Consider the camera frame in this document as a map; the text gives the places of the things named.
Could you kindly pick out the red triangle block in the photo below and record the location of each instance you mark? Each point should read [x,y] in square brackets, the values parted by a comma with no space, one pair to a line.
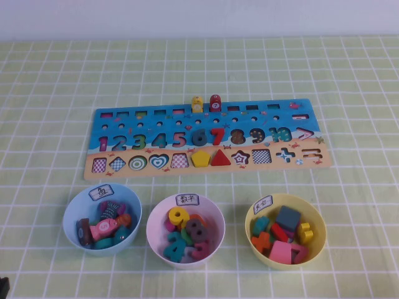
[220,159]

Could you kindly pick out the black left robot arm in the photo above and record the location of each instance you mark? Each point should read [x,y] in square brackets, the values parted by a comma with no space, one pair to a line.
[3,282]

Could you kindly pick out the colourful wooden puzzle board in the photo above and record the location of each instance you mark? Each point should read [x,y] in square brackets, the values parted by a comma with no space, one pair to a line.
[149,124]

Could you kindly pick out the orange number piece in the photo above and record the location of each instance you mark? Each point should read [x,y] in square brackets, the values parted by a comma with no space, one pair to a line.
[199,218]

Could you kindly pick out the pink bowl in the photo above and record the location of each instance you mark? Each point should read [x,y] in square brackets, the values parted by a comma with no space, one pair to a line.
[155,221]

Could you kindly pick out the green number piece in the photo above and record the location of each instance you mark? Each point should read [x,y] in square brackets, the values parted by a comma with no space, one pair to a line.
[185,236]

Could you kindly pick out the yellow bowl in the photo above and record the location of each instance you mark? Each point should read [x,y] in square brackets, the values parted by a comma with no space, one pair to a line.
[315,218]

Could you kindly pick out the light blue bowl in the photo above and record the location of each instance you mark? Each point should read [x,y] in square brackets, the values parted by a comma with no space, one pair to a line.
[73,215]

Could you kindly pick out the yellow pentagon block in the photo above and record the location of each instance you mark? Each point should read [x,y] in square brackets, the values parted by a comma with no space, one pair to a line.
[201,159]

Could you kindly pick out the red number seven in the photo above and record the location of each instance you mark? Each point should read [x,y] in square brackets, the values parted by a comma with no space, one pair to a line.
[218,137]

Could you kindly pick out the yellow fish block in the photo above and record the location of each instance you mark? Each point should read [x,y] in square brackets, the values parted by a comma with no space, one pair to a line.
[197,104]

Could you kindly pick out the red fish block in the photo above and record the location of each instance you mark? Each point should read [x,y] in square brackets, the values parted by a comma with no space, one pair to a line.
[215,103]

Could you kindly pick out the white handwritten paper label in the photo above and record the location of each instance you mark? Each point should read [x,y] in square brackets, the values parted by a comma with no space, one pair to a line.
[187,200]
[263,205]
[100,192]

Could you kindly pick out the yellow number nine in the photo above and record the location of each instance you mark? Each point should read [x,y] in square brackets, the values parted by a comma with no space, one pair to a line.
[174,219]

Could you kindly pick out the brown number eight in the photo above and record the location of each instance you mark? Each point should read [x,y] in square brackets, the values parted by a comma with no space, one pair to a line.
[190,232]

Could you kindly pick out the green plus sign block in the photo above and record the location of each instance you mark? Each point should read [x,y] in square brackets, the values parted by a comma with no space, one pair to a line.
[260,226]

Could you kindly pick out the teal number four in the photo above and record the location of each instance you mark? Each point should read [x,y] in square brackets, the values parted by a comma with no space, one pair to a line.
[177,249]

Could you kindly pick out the orange fish block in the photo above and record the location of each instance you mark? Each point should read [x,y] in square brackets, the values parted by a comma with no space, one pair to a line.
[125,220]

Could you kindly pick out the striped teal purple fish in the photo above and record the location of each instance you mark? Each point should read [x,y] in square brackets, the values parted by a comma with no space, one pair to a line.
[109,210]

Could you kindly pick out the orange cross sign block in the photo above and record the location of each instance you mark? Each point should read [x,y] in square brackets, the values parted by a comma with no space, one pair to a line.
[262,242]

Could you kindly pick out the dark blue square block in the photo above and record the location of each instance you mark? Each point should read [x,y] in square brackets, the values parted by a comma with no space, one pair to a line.
[288,218]

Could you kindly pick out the red rectangle block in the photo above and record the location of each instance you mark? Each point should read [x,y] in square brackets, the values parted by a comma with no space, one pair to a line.
[280,233]

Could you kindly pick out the pink fish block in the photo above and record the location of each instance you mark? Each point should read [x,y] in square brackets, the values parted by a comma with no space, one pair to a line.
[104,230]

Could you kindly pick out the pink trapezoid block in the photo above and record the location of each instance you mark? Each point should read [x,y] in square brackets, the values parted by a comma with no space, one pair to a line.
[280,252]

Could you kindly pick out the yellow equals sign block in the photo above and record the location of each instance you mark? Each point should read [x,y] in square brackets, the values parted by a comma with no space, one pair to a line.
[305,233]

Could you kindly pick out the dark teal fish block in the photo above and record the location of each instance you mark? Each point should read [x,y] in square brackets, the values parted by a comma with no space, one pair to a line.
[103,244]

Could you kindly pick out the pink greater-than sign block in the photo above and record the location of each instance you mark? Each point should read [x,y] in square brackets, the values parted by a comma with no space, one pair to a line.
[301,249]

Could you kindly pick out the brown fish block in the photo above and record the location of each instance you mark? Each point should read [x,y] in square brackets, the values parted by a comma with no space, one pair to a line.
[83,233]

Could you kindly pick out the green checked tablecloth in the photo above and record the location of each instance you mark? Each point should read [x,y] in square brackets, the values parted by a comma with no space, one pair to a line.
[46,93]

